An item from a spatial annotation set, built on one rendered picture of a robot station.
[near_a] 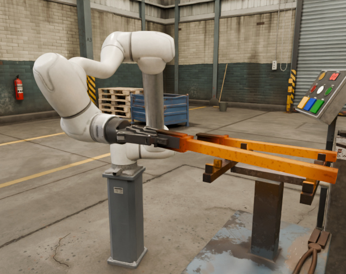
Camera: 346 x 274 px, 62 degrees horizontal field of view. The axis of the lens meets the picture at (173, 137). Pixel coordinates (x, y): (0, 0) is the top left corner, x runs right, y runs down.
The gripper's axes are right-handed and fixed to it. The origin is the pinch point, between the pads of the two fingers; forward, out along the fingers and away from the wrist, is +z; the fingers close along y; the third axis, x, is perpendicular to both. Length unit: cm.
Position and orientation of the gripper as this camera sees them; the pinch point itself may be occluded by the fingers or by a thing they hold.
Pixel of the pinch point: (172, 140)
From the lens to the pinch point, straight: 74.4
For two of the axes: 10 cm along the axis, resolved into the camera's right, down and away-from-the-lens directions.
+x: 0.1, -9.7, -2.3
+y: -5.5, 1.9, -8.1
